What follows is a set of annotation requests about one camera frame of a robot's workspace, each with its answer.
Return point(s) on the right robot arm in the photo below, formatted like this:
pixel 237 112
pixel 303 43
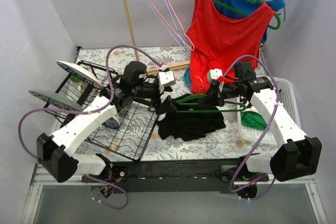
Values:
pixel 298 154

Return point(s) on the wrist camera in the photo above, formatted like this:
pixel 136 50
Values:
pixel 166 77
pixel 214 74

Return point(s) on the white plastic basket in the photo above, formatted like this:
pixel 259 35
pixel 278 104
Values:
pixel 287 97

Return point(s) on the grey patterned plate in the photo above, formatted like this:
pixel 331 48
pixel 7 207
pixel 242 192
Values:
pixel 57 100

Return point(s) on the teal dish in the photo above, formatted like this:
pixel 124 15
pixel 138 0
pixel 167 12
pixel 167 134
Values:
pixel 187 78

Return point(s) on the black tank top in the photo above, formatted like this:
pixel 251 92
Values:
pixel 191 122

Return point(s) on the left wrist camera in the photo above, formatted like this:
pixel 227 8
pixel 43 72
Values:
pixel 166 77

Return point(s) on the white green rimmed plate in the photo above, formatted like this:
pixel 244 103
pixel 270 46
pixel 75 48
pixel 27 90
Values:
pixel 81 73

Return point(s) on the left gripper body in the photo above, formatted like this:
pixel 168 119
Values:
pixel 159 96

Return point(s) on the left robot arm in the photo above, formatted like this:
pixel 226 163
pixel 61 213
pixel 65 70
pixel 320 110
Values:
pixel 57 151

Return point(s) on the blue patterned bowl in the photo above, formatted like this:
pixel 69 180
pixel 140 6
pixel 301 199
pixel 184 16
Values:
pixel 113 123

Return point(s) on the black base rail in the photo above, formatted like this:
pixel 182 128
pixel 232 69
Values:
pixel 172 176

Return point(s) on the green garment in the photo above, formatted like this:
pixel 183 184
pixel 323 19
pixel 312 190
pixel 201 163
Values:
pixel 253 120

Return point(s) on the black wire dish rack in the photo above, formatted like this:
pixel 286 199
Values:
pixel 128 132

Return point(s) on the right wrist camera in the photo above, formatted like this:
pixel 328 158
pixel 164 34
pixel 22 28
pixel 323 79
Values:
pixel 214 74

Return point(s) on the wooden clothes rack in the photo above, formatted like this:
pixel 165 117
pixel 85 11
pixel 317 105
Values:
pixel 178 66

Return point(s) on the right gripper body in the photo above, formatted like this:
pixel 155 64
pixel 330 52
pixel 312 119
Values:
pixel 217 94

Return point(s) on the red tank top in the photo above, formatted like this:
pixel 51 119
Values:
pixel 220 40

